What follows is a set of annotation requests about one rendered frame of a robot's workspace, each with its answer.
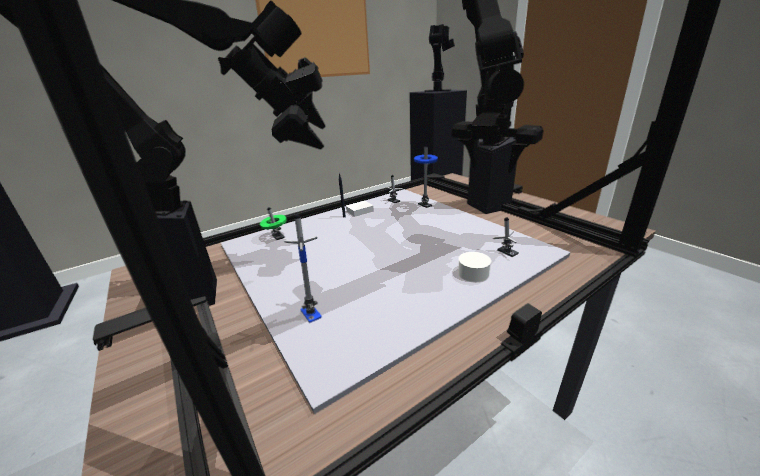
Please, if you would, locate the green ring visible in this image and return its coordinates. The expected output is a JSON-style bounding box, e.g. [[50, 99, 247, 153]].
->
[[260, 215, 287, 230]]

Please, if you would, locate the white short cylinder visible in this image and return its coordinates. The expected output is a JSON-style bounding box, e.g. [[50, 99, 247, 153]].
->
[[458, 252, 491, 282]]

